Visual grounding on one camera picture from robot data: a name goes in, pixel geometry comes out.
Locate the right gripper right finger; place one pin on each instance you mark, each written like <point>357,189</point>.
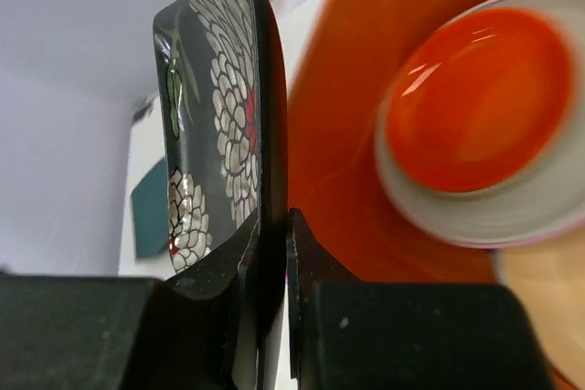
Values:
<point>308,263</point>

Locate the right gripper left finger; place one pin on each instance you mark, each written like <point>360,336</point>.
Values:
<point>214,331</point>

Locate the teal square plate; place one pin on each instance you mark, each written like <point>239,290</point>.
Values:
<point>149,205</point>

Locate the black floral square plate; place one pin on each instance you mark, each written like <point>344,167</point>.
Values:
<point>223,99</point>

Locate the orange round plate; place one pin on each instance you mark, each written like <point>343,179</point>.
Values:
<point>481,99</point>

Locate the tan round plate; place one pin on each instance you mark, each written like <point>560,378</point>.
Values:
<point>548,278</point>

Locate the white bear round plate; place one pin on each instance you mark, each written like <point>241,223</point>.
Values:
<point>544,199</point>

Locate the orange plastic bin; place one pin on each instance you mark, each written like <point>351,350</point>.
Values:
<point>426,313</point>

